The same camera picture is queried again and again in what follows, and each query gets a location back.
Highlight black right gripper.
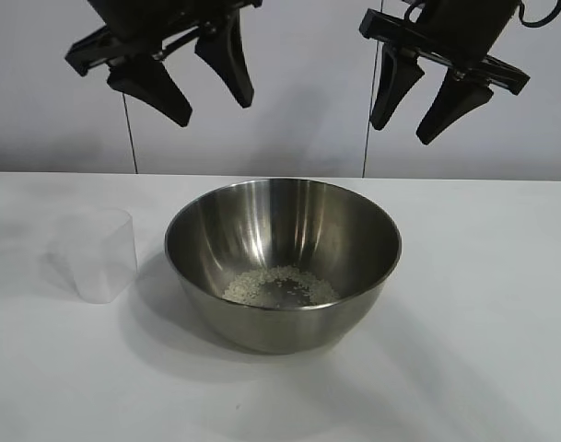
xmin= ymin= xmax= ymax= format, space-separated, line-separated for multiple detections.
xmin=358 ymin=0 xmax=532 ymax=146

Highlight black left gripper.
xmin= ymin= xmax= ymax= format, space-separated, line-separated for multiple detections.
xmin=64 ymin=0 xmax=263 ymax=129

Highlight stainless steel mixing bowl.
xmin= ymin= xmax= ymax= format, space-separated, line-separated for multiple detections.
xmin=163 ymin=177 xmax=403 ymax=355

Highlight clear plastic measuring cup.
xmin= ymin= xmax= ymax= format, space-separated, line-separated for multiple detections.
xmin=44 ymin=207 xmax=138 ymax=306

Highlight white rice grains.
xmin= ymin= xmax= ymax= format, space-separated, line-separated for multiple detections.
xmin=222 ymin=265 xmax=341 ymax=306

